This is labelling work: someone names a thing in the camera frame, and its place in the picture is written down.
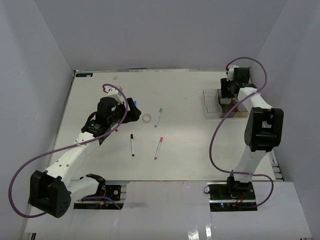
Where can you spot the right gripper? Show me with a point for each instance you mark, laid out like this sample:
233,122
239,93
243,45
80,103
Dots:
224,84

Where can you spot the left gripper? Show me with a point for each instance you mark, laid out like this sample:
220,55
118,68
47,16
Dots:
133,114

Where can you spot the small clear tape roll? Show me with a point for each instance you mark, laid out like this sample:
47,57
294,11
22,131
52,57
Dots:
146,118

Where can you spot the black marker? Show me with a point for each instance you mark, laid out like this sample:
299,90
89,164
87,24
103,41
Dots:
132,145

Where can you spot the green marker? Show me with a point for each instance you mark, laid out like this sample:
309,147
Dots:
158,117

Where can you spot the pink marker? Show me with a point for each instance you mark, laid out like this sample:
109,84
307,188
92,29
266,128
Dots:
158,148

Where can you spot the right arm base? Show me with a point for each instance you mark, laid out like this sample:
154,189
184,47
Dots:
220,200

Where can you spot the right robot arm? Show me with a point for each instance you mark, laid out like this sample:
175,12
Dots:
263,130

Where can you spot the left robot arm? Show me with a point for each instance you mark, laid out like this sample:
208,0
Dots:
54,190

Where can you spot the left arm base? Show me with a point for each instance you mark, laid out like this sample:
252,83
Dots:
112,197

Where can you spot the dark grey bin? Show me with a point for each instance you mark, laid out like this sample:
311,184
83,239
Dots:
228,111

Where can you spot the clear bin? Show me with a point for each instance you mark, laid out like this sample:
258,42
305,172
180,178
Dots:
212,109

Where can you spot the amber bin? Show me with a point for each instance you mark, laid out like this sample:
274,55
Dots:
240,111

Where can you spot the left blue label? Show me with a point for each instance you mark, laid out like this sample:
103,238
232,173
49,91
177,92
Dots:
84,75

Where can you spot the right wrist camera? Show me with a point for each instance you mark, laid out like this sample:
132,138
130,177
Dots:
230,69

